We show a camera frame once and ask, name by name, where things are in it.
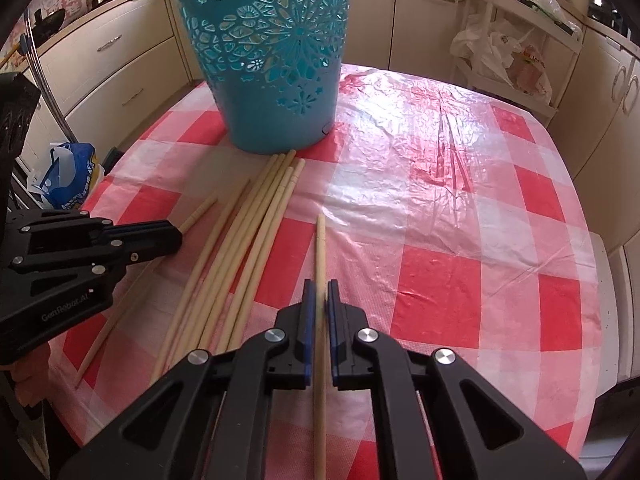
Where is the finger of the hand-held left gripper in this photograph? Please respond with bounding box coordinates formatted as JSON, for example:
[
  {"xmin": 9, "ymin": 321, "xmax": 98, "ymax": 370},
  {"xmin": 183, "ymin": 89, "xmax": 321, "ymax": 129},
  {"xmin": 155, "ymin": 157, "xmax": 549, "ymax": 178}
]
[
  {"xmin": 5, "ymin": 209, "xmax": 171, "ymax": 242},
  {"xmin": 27, "ymin": 221, "xmax": 183, "ymax": 286}
]

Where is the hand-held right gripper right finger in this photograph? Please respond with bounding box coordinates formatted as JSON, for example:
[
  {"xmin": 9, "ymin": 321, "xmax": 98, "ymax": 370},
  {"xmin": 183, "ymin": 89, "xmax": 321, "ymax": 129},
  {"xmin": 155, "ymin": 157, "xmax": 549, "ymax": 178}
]
[{"xmin": 326, "ymin": 280, "xmax": 587, "ymax": 480}]

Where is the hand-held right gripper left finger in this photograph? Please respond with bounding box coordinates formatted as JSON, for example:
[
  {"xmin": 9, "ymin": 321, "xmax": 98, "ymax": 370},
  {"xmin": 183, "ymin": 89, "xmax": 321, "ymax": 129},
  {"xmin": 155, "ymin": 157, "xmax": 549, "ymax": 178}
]
[{"xmin": 57, "ymin": 280, "xmax": 317, "ymax": 480}]

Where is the wooden chopstick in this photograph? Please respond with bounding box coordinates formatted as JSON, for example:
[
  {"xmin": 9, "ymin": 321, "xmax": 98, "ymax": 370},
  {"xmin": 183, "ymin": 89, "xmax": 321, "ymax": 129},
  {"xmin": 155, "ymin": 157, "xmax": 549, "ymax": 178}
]
[
  {"xmin": 74, "ymin": 197, "xmax": 219, "ymax": 390},
  {"xmin": 312, "ymin": 213, "xmax": 328, "ymax": 480}
]

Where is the pile of wooden chopsticks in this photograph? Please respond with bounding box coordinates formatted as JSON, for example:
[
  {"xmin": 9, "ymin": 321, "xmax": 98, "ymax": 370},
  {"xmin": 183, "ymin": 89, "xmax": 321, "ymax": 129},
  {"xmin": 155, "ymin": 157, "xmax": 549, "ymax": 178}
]
[{"xmin": 150, "ymin": 149, "xmax": 307, "ymax": 381}]

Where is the blue perforated plastic basket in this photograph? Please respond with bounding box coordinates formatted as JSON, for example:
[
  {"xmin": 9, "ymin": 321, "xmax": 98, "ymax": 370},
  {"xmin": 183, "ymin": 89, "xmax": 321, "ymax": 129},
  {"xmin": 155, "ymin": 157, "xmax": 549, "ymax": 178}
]
[{"xmin": 165, "ymin": 0, "xmax": 353, "ymax": 155}]

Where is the person's left hand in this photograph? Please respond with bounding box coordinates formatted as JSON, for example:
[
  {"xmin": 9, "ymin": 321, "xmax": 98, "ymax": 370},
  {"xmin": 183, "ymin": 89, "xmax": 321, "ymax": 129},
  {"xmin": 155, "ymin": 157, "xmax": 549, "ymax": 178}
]
[{"xmin": 10, "ymin": 355, "xmax": 51, "ymax": 403}]

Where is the blue plastic bag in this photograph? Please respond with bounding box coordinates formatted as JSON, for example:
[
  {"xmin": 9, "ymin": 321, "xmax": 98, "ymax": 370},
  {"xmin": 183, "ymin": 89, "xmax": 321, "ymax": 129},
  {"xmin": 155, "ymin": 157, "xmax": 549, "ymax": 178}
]
[{"xmin": 27, "ymin": 142, "xmax": 103, "ymax": 211}]

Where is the red checkered tablecloth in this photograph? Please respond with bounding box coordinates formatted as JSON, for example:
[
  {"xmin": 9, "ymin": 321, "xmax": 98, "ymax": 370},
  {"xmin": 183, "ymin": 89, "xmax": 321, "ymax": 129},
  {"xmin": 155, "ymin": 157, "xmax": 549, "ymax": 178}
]
[{"xmin": 50, "ymin": 62, "xmax": 601, "ymax": 480}]

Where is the chrome metal tube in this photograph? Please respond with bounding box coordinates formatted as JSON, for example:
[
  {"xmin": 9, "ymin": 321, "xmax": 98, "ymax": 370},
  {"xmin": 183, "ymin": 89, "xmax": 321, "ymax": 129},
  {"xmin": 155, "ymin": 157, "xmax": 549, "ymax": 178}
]
[{"xmin": 20, "ymin": 35, "xmax": 77, "ymax": 142}]

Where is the cream drawer cabinet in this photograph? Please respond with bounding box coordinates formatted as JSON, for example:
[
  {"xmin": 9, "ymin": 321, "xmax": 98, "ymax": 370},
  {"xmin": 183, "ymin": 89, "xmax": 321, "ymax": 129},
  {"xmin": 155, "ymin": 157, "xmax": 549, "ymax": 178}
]
[{"xmin": 20, "ymin": 0, "xmax": 201, "ymax": 161}]

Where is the black wok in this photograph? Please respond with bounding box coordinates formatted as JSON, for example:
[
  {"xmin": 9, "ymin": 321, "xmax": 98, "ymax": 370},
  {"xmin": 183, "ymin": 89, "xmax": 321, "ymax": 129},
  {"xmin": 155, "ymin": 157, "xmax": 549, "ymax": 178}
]
[{"xmin": 31, "ymin": 8, "xmax": 67, "ymax": 43}]

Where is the cream tall door cabinet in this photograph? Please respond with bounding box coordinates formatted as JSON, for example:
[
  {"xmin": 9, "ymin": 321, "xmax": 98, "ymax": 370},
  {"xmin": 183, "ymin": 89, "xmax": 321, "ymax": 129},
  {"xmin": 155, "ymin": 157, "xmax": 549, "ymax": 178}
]
[{"xmin": 345, "ymin": 0, "xmax": 476, "ymax": 86}]

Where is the white plastic bag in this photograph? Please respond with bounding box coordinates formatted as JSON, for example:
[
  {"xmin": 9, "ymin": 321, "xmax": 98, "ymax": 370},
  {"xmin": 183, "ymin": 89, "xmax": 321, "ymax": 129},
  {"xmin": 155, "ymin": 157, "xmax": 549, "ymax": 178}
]
[{"xmin": 450, "ymin": 27, "xmax": 526, "ymax": 83}]

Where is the orange printed plastic bag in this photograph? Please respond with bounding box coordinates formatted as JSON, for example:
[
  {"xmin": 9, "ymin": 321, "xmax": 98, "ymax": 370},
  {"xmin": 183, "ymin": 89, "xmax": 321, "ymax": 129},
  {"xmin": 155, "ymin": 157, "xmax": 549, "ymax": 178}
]
[{"xmin": 510, "ymin": 42, "xmax": 553, "ymax": 98}]

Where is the white shelf rack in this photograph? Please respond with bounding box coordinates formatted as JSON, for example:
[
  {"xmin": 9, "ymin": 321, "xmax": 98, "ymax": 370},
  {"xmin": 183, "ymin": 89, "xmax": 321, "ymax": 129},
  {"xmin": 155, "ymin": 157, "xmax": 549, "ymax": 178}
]
[{"xmin": 465, "ymin": 0, "xmax": 586, "ymax": 121}]

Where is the black stovetop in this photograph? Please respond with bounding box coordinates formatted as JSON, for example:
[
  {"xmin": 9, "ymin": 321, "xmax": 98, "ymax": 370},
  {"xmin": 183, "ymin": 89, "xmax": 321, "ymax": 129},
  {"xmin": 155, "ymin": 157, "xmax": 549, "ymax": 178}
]
[{"xmin": 587, "ymin": 0, "xmax": 631, "ymax": 36}]

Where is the cream cabinet with ring handles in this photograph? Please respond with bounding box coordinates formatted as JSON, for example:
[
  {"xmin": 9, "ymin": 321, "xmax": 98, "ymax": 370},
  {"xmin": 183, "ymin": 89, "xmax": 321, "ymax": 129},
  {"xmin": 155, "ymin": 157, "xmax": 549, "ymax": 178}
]
[{"xmin": 545, "ymin": 15, "xmax": 640, "ymax": 256}]

